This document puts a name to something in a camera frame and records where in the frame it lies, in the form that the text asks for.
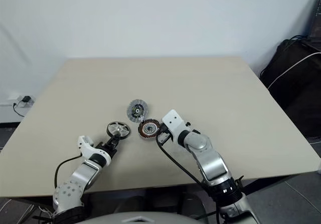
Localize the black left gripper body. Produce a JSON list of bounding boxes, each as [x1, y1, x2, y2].
[[95, 140, 118, 160]]

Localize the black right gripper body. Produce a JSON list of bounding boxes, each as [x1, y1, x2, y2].
[[157, 126, 177, 144]]

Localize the black silver spoked rotor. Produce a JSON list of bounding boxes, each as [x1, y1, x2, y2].
[[107, 121, 131, 138]]

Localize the motor housing with copper windings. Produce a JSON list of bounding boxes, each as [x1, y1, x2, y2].
[[137, 118, 161, 141]]

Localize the grey round motor lid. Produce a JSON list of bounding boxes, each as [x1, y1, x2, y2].
[[126, 98, 149, 122]]

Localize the dark rounded shape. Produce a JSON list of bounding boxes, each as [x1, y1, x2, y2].
[[180, 192, 209, 218]]

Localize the black bag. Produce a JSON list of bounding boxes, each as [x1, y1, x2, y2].
[[259, 38, 321, 137]]

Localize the dark monitor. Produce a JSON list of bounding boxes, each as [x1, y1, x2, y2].
[[307, 0, 321, 52]]

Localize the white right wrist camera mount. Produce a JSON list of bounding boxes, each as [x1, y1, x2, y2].
[[162, 110, 193, 145]]

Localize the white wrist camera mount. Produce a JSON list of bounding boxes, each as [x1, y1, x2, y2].
[[162, 110, 193, 145], [76, 135, 112, 168]]

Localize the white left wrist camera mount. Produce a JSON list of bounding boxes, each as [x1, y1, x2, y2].
[[76, 135, 112, 168]]

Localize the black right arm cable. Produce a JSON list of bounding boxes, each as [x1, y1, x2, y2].
[[155, 137, 214, 197]]

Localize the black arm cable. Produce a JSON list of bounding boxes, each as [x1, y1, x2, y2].
[[155, 137, 214, 197], [53, 153, 83, 192]]

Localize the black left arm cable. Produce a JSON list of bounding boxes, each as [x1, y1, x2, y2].
[[53, 153, 83, 192]]

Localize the black floor cable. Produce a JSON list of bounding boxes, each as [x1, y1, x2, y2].
[[12, 102, 26, 118]]

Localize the wall power socket plug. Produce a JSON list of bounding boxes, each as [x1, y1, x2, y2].
[[7, 95, 35, 108]]

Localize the white cable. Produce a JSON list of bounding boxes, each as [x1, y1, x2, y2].
[[267, 52, 321, 90]]

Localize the black cable loop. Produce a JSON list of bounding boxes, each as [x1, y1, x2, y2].
[[284, 34, 312, 49]]

